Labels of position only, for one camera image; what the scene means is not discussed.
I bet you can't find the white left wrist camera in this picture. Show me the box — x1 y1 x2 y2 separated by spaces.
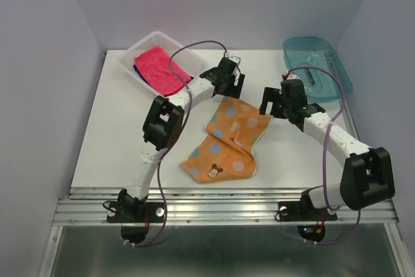
224 53 241 66

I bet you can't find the orange patterned towel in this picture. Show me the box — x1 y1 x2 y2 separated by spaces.
181 97 272 184

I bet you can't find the pink towel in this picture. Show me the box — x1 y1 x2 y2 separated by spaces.
134 46 184 97

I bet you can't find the teal translucent plastic tub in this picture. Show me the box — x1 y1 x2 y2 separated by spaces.
283 36 353 103

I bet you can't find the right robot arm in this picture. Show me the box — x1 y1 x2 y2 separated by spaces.
259 78 396 222

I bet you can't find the aluminium mounting rail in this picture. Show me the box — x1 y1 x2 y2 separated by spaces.
53 186 401 226

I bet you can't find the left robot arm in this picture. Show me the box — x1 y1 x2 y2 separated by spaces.
113 56 244 223

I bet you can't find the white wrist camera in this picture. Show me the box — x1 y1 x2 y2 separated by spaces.
224 53 241 66
282 70 300 80

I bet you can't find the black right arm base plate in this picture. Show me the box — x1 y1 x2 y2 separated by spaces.
275 201 338 224

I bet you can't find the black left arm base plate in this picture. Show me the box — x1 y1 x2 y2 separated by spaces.
102 200 165 224

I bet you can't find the purple towel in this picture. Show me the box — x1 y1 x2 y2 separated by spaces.
131 64 196 85

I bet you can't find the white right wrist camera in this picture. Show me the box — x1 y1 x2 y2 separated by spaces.
282 70 300 80

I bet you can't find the white perforated plastic basket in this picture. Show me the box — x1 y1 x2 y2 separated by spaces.
117 31 208 97

